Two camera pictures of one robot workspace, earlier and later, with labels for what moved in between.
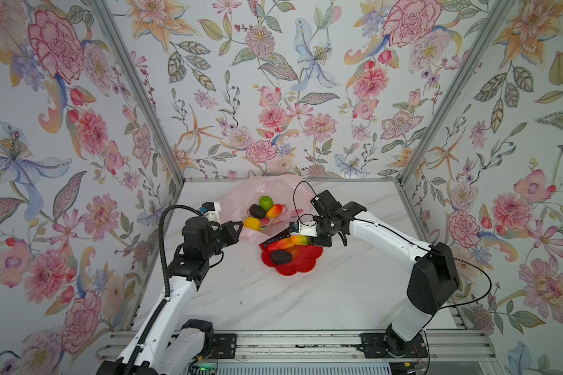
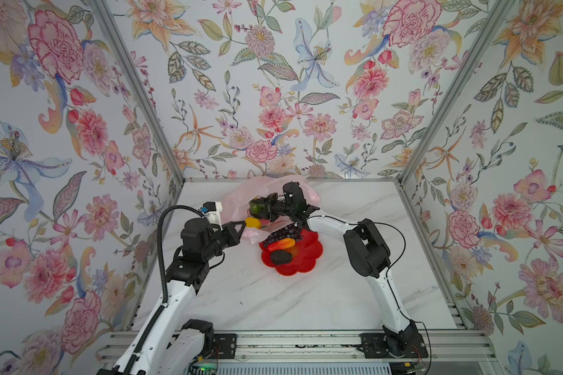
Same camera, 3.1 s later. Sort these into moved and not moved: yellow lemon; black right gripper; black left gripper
Moved: black right gripper
Not moved: yellow lemon; black left gripper
